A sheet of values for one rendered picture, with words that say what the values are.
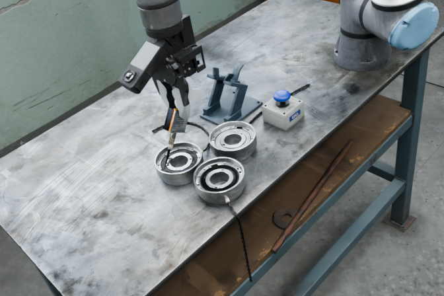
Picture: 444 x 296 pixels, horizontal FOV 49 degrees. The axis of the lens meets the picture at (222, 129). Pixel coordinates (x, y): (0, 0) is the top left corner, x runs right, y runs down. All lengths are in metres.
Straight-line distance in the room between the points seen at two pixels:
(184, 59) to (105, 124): 0.42
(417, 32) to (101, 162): 0.77
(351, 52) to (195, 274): 0.68
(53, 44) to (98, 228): 1.69
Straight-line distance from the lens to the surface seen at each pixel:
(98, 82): 2.80
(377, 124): 1.56
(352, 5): 1.26
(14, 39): 2.52
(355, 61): 1.32
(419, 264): 1.90
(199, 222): 0.97
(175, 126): 1.01
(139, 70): 0.91
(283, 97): 1.12
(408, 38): 1.17
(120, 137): 1.23
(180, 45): 0.95
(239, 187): 0.97
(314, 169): 1.40
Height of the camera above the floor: 1.51
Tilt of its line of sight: 38 degrees down
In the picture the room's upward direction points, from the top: 11 degrees counter-clockwise
